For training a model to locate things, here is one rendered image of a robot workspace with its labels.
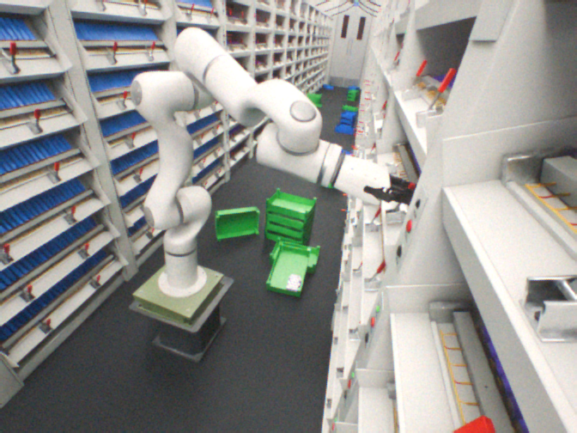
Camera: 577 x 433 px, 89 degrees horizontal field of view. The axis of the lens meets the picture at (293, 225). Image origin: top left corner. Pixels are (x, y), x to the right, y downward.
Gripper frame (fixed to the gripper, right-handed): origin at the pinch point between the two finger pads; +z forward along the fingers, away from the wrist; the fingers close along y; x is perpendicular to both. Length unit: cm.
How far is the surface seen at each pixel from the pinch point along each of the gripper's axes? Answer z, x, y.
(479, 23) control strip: -8.5, 25.8, 18.9
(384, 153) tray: -0.3, -6.6, -44.4
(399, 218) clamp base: 0.3, -5.5, 1.0
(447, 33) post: 2, 29, -45
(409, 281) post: -2.5, -1.6, 25.3
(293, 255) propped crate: -18, -98, -88
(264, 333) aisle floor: -19, -107, -33
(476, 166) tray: -3.9, 14.8, 25.6
